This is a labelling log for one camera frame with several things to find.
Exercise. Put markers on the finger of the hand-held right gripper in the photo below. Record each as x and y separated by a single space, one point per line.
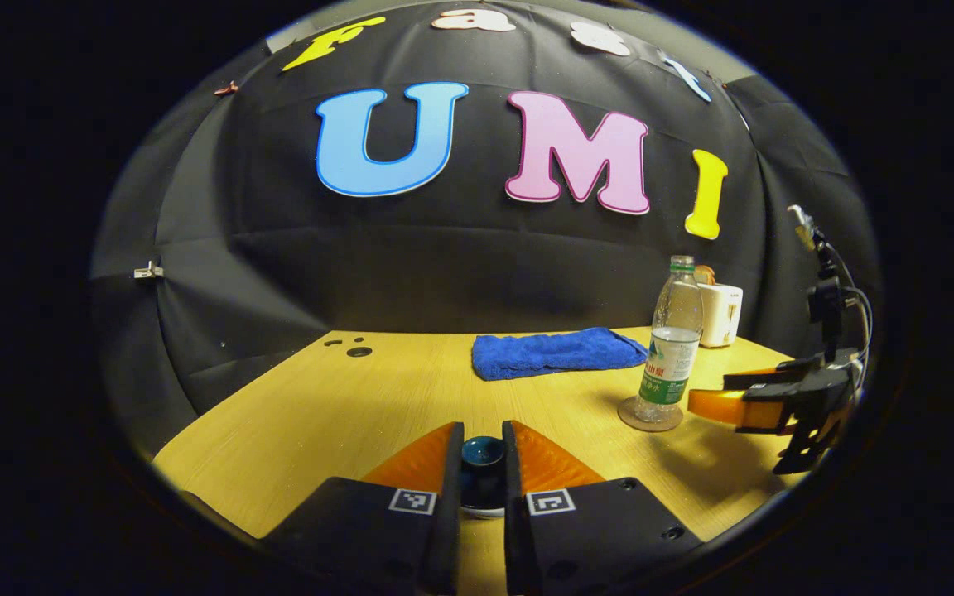
775 377
763 410

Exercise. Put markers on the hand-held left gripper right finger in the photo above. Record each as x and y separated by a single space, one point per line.
514 513

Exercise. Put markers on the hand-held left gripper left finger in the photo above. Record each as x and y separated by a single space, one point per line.
450 513

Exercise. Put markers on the clear plastic water bottle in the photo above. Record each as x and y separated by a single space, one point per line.
672 356

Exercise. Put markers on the round brown coaster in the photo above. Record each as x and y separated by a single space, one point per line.
630 418

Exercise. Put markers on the white toaster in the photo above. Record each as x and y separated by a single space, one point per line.
724 319

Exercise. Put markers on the toast slice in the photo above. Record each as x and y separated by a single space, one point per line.
705 275

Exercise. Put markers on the blue towel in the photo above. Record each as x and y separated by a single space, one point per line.
556 352

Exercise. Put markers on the silver metal clip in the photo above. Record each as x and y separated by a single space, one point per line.
148 270

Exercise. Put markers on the copper cloth clip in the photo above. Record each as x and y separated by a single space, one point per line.
226 88

